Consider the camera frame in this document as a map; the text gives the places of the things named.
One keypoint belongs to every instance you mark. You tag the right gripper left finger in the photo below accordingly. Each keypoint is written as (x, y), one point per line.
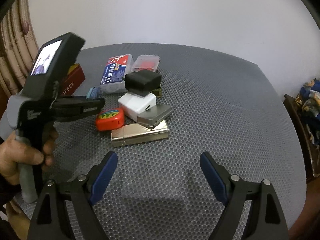
(50, 219)

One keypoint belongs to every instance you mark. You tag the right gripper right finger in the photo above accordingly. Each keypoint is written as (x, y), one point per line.
(265, 220)

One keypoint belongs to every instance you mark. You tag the red tape measure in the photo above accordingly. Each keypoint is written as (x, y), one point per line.
(110, 119)

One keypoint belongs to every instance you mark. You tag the clear box blue label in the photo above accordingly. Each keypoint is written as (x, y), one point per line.
(114, 72)

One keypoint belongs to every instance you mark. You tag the white charger cube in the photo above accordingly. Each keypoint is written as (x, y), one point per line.
(133, 104)

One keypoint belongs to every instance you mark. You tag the black power adapter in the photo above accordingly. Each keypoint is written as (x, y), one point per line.
(142, 82)

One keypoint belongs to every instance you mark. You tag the grey metal case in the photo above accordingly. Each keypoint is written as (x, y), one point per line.
(154, 115)

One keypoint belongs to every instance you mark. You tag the clear box red contents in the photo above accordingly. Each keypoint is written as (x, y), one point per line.
(148, 62)

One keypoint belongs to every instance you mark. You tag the person's left hand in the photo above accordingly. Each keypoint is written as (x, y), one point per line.
(14, 152)

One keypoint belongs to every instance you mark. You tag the red gold coffee tin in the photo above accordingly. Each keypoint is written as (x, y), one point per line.
(75, 77)

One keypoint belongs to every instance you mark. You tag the beige patterned curtain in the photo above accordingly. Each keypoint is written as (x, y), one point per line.
(18, 47)

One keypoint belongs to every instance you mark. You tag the grey honeycomb table mat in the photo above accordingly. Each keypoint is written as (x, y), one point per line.
(221, 104)

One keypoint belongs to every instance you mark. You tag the blue patterned cloth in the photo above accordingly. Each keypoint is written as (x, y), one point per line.
(308, 102)

